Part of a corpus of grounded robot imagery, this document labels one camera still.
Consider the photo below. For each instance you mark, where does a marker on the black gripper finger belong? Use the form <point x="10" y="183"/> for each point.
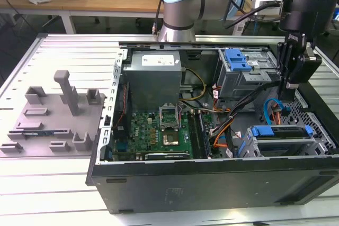
<point x="284" y="62"/>
<point x="307" y="70"/>

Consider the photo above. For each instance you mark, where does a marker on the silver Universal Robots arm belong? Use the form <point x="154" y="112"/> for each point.
<point x="182" y="6"/>

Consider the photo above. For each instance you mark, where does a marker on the grey metal disk bay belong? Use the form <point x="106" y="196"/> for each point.
<point x="250" y="148"/>

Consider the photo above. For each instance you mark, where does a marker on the blue plastic drive latch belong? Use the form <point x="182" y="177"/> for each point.
<point x="235" y="62"/>

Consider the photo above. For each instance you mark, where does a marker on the grey optical drive cage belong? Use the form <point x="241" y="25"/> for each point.
<point x="238" y="83"/>

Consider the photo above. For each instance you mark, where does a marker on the black RAM stick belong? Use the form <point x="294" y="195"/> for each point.
<point x="196" y="136"/>
<point x="205" y="137"/>

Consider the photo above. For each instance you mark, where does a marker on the grey power supply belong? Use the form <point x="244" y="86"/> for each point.
<point x="151" y="88"/>

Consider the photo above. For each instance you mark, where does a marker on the CPU socket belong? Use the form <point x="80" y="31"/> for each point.
<point x="170" y="140"/>

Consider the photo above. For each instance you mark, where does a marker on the black open PC case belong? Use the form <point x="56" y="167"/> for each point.
<point x="212" y="183"/>

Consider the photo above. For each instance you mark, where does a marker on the black graphics card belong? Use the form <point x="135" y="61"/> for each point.
<point x="167" y="155"/>

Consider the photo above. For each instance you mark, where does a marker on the green motherboard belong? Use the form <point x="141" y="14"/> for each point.
<point x="144" y="130"/>

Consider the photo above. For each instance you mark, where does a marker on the long wooden desk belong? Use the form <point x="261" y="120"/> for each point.
<point x="79" y="1"/>

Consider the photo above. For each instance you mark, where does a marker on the grey parts rack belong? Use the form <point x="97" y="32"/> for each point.
<point x="47" y="130"/>

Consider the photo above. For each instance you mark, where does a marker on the RAM stick with blue label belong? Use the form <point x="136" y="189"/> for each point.
<point x="37" y="133"/>

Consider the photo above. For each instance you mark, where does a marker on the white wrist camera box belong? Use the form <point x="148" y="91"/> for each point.
<point x="259" y="3"/>

